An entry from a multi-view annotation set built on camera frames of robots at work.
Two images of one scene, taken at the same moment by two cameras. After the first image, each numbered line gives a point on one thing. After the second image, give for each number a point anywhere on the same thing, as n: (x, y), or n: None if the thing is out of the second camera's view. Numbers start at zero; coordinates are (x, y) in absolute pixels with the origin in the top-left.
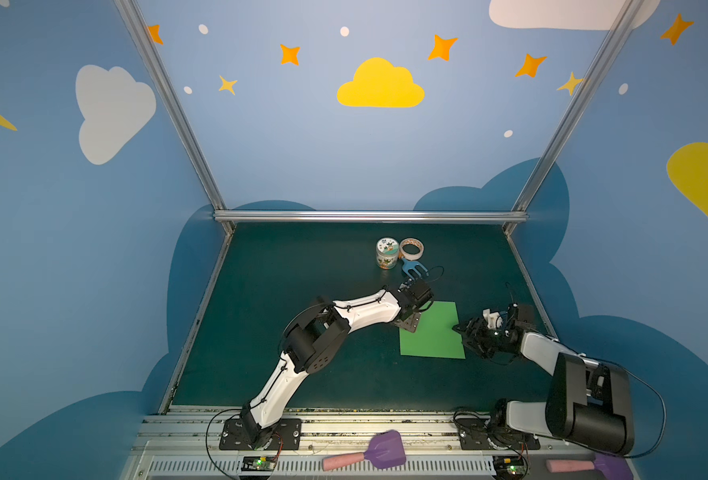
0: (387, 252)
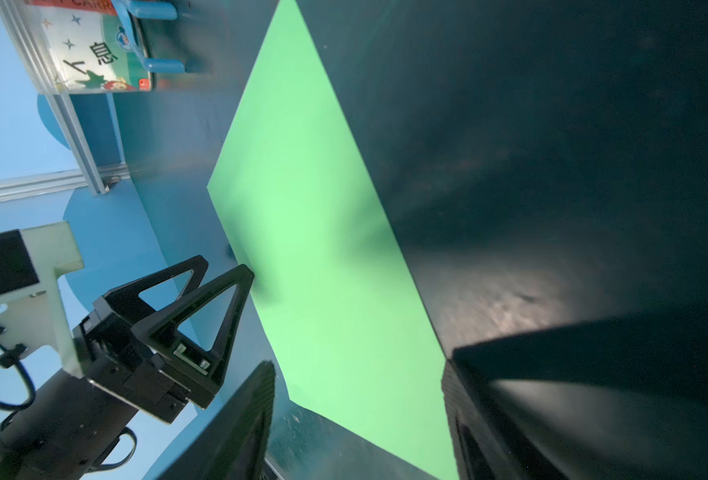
0: (84, 47)
